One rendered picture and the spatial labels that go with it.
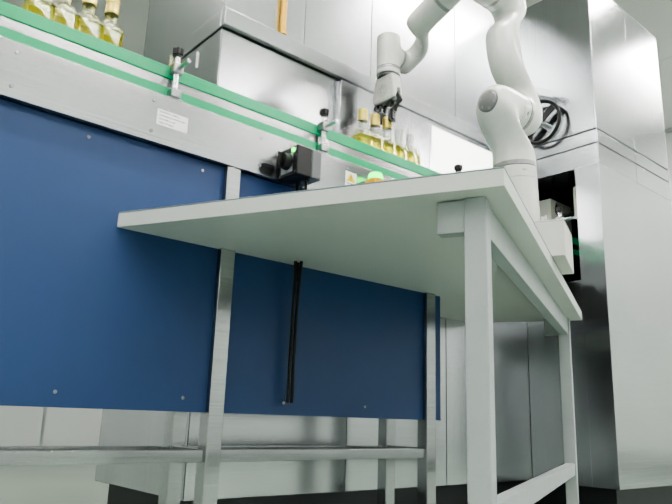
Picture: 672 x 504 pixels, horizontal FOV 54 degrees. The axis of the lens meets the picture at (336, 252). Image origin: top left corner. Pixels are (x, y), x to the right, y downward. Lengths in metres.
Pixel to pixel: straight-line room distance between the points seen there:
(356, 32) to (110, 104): 1.28
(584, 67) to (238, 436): 2.19
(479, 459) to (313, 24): 1.74
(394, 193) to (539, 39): 2.33
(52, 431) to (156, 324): 3.38
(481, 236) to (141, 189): 0.78
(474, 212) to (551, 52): 2.24
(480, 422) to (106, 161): 0.95
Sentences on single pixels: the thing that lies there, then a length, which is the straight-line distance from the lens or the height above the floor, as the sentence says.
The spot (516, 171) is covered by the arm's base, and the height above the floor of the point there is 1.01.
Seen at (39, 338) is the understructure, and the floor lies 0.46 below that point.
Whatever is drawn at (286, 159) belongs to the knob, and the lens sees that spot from 1.71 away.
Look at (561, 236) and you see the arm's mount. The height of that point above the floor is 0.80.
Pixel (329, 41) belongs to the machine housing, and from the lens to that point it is 2.51.
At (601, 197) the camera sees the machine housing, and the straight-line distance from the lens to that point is 3.00.
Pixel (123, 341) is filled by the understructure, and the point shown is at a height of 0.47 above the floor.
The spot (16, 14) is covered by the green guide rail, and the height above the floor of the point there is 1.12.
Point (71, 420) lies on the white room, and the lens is 4.90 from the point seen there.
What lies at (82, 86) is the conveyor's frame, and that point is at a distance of 1.57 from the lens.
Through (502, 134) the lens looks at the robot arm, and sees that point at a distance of 1.97.
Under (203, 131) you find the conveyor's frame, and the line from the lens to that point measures 1.67.
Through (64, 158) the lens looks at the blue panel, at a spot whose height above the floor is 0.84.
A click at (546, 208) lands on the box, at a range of 3.26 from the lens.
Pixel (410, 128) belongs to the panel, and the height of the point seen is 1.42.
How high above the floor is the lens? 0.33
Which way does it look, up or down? 14 degrees up
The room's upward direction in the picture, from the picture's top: 2 degrees clockwise
